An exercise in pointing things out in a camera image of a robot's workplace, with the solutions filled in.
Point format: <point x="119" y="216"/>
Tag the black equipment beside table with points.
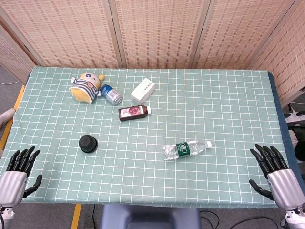
<point x="299" y="145"/>

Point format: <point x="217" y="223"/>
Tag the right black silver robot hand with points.
<point x="284" y="188"/>

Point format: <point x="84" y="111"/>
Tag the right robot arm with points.
<point x="295" y="218"/>

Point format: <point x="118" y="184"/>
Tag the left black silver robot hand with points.
<point x="12" y="186"/>

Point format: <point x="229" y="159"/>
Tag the blue silver drink can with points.
<point x="110" y="94"/>

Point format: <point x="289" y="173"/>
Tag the clear water bottle green label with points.
<point x="183" y="149"/>

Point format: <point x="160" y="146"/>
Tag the green checked tablecloth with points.
<point x="166" y="181"/>

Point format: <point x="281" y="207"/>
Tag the woven bamboo folding screen panel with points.
<point x="288" y="66"/>
<point x="238" y="31"/>
<point x="71" y="31"/>
<point x="12" y="55"/>
<point x="159" y="31"/>

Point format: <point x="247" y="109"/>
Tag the white cardboard box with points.
<point x="143" y="91"/>

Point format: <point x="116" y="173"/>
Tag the dark green bowl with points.
<point x="87" y="141"/>

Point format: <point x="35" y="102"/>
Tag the blue grey robot torso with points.
<point x="150" y="217"/>

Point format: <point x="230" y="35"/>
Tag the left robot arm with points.
<point x="6" y="215"/>

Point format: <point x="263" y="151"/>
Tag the beige padded object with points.
<point x="6" y="117"/>

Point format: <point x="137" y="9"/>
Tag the dark juice bottle white cap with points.
<point x="132" y="113"/>

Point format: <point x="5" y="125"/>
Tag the yellow plush toy striped shirt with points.
<point x="84" y="89"/>

